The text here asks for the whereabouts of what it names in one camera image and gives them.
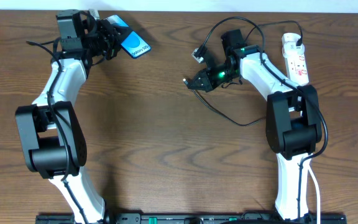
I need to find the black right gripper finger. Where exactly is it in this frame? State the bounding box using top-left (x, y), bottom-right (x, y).
top-left (186, 79), bottom-right (210, 92)
top-left (189, 69), bottom-right (209, 84)

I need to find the blue Galaxy smartphone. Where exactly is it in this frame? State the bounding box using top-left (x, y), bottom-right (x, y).
top-left (106, 15), bottom-right (152, 59)

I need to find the black USB charging cable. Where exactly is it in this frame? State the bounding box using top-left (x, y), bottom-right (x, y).
top-left (182, 20), bottom-right (303, 128)

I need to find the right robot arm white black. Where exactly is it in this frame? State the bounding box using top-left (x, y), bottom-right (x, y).
top-left (184, 30), bottom-right (326, 221)

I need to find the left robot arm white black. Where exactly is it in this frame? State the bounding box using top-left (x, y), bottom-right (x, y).
top-left (15, 9), bottom-right (132, 223)

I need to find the white power strip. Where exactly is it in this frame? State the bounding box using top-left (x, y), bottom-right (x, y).
top-left (282, 33), bottom-right (309, 86)

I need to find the black right camera cable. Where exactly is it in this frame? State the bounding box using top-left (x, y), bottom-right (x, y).
top-left (199, 16), bottom-right (329, 223)

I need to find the black camera cable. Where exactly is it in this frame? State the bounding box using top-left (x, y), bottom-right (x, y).
top-left (199, 16), bottom-right (329, 223)
top-left (25, 11), bottom-right (99, 224)

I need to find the white power strip cord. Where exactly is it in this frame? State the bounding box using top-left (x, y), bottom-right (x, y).
top-left (306, 158), bottom-right (321, 224)

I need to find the black left camera cable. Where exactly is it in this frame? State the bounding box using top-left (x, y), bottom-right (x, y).
top-left (25, 11), bottom-right (99, 224)

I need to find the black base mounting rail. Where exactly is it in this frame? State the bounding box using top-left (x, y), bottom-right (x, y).
top-left (35, 211), bottom-right (347, 224)

